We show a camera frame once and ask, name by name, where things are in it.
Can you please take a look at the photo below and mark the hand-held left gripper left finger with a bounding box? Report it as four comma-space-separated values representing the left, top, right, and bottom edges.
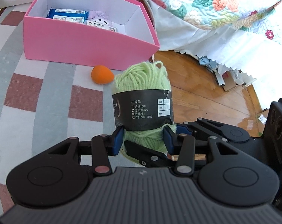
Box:
49, 125, 125, 176

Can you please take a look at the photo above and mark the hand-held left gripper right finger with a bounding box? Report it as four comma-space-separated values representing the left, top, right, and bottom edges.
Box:
163, 126, 238, 177

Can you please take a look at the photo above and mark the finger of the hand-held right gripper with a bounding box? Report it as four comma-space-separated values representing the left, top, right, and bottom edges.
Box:
176, 118, 228, 143
123, 140, 179, 168

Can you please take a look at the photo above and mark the green yarn ball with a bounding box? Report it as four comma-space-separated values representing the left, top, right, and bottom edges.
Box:
111, 61, 177, 161

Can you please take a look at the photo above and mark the pink cardboard box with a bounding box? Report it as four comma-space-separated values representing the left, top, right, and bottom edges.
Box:
23, 0, 160, 71

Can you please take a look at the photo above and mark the clear box with orange label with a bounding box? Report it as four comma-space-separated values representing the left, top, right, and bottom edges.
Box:
83, 20, 119, 32

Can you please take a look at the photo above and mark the purple plush toy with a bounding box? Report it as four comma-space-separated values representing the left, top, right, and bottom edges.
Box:
87, 10, 125, 32

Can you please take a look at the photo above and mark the blue wet wipes pack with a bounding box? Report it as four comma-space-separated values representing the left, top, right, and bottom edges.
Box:
46, 7, 89, 24

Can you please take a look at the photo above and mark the brown cardboard box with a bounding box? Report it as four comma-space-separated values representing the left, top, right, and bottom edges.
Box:
255, 112, 271, 138

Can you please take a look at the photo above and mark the small white and red box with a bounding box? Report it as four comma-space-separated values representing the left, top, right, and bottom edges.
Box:
216, 65, 240, 92

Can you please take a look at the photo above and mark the orange egg-shaped sponge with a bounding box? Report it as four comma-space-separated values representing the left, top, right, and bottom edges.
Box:
91, 65, 114, 85

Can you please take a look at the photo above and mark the blue grey crumpled paper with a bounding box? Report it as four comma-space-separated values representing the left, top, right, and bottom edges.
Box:
198, 56, 217, 69

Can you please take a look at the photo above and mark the checkered grey and red rug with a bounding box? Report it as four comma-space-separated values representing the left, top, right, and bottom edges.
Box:
0, 0, 160, 217

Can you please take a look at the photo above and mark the floral quilted bedspread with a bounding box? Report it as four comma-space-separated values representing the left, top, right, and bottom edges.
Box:
118, 0, 282, 46

